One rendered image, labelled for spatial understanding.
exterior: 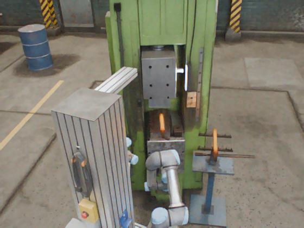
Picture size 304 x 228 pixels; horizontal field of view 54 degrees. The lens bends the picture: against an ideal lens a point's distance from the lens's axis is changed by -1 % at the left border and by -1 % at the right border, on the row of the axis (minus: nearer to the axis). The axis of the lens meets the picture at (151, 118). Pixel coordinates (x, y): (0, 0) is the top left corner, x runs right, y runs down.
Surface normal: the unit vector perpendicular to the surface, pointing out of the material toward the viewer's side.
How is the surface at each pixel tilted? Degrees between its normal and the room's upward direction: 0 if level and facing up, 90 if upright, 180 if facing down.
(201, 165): 0
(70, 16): 90
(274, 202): 0
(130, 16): 90
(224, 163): 0
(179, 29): 90
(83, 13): 90
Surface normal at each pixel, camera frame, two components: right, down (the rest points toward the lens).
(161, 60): 0.01, 0.55
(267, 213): -0.04, -0.83
